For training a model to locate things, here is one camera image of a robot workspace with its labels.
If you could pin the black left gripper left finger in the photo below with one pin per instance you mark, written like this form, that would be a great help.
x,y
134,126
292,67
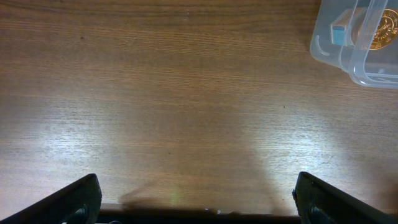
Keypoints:
x,y
78,202

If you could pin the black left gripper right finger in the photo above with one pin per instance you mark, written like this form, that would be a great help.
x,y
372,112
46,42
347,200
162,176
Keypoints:
x,y
319,202

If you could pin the clear plastic container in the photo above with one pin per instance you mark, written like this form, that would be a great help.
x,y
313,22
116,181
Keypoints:
x,y
375,68

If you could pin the small jar gold lid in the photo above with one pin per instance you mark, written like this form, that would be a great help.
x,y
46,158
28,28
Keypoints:
x,y
345,30

